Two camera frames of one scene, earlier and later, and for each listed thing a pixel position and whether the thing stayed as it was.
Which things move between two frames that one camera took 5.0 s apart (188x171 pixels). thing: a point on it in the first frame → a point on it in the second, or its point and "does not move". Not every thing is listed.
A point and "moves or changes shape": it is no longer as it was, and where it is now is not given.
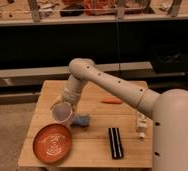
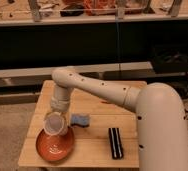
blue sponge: x=81 y=121 does not move
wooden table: x=106 y=131 does not move
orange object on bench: x=99 y=7 does not move
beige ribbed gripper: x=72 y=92 → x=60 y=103
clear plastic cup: x=61 y=112 moves or changes shape
